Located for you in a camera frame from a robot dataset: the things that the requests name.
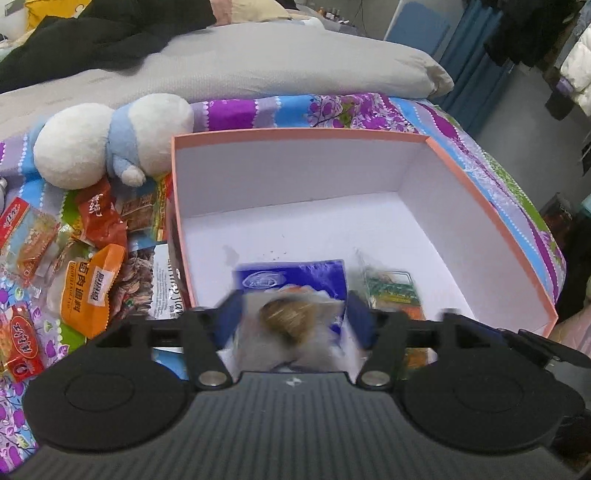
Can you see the red-brown snack packet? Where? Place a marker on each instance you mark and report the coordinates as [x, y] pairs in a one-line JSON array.
[[99, 217]]

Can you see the orange snack packet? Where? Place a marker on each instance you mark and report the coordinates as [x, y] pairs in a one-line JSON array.
[[90, 295]]

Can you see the beige pillow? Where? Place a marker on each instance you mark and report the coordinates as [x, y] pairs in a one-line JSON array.
[[249, 9]]

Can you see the white and blue plush toy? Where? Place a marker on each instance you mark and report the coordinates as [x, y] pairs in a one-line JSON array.
[[74, 147]]

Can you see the floral striped bedsheet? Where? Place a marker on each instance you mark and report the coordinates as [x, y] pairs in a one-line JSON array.
[[323, 110]]

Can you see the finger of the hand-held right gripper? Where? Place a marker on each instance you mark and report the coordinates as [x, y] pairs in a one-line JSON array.
[[549, 353]]

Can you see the grey shrimp snack bag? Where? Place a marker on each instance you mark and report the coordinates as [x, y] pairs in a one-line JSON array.
[[159, 277]]

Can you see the yellow pillow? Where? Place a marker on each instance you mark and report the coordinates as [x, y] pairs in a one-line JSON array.
[[46, 9]]

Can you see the grey duvet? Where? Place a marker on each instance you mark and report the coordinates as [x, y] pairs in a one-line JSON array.
[[277, 64]]

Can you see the cluster of small bottles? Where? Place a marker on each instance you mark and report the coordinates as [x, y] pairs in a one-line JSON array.
[[334, 14]]

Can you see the blue snack packet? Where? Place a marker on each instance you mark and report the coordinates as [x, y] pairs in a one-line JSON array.
[[295, 277]]

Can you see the hanging clothes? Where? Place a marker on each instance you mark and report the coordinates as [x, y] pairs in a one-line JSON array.
[[521, 32]]

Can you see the pink cardboard box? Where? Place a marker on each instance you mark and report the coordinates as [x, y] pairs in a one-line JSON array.
[[323, 230]]

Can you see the black jacket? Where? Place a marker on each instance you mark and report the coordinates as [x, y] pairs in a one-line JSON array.
[[92, 34]]

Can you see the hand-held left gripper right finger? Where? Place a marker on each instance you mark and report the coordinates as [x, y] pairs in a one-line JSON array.
[[361, 324]]

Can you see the brown snack packet red edge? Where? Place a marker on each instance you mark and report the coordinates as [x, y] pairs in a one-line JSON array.
[[143, 207]]

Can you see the green-bordered snack packet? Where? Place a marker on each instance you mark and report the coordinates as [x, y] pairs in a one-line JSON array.
[[392, 286]]

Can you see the clear packet with red label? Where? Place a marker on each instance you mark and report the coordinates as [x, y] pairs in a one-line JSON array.
[[25, 240], [21, 341]]

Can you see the blue board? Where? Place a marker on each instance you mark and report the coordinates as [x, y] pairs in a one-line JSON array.
[[418, 30]]

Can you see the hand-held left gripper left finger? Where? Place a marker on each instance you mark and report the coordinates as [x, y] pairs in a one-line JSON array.
[[231, 319]]

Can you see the blue curtain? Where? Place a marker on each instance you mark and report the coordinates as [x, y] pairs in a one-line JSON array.
[[475, 50]]

